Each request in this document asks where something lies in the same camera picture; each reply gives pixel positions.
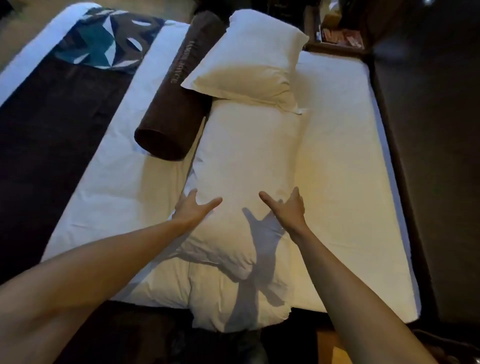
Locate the white bed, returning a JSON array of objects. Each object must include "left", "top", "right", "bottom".
[{"left": 0, "top": 1, "right": 423, "bottom": 335}]

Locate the person's left hand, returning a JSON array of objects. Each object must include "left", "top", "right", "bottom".
[{"left": 172, "top": 188, "right": 224, "bottom": 236}]

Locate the wooden nightstand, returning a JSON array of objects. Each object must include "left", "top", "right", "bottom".
[{"left": 302, "top": 0, "right": 374, "bottom": 56}]

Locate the red magazine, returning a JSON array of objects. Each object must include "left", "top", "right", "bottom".
[{"left": 321, "top": 28, "right": 365, "bottom": 50}]

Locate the person's right forearm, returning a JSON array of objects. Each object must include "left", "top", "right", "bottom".
[{"left": 288, "top": 228, "right": 440, "bottom": 364}]

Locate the person's right hand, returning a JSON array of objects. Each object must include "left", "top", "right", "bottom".
[{"left": 258, "top": 186, "right": 312, "bottom": 245}]

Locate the brown bolster cushion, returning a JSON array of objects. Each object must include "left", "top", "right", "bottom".
[{"left": 134, "top": 10, "right": 228, "bottom": 162}]

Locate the dark brown bed runner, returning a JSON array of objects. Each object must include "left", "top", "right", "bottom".
[{"left": 0, "top": 56, "right": 136, "bottom": 286}]

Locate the person's left forearm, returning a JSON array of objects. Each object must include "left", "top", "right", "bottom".
[{"left": 0, "top": 217, "right": 190, "bottom": 364}]

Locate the teal patterned cushion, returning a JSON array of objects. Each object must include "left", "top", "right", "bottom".
[{"left": 52, "top": 6, "right": 168, "bottom": 76}]

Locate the white pillow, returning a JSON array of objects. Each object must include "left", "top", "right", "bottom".
[
  {"left": 181, "top": 8, "right": 310, "bottom": 115},
  {"left": 166, "top": 98, "right": 314, "bottom": 297}
]

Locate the brown leather headboard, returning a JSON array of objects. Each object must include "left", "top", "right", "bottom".
[{"left": 369, "top": 0, "right": 480, "bottom": 331}]

